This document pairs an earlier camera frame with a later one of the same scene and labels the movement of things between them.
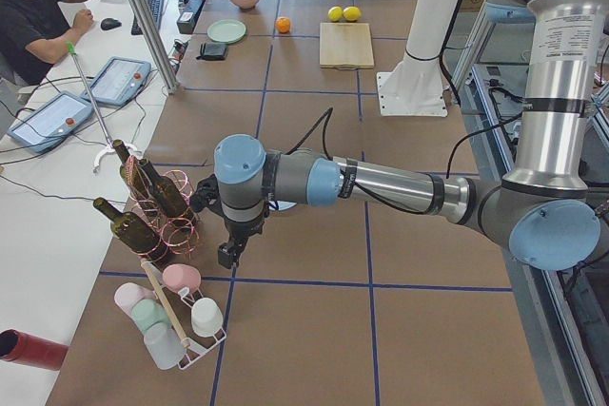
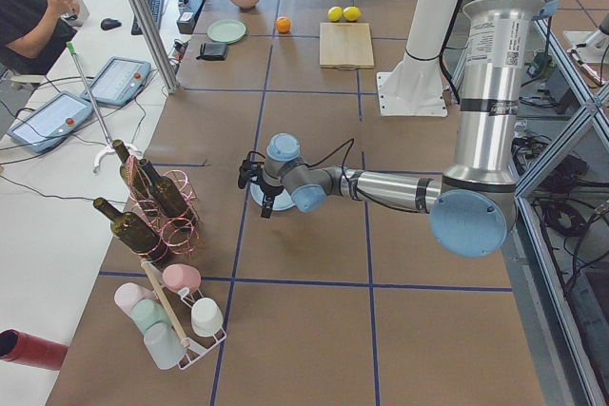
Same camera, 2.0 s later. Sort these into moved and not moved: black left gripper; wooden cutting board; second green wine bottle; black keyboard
Moved: black left gripper
Not moved: second green wine bottle; black keyboard; wooden cutting board
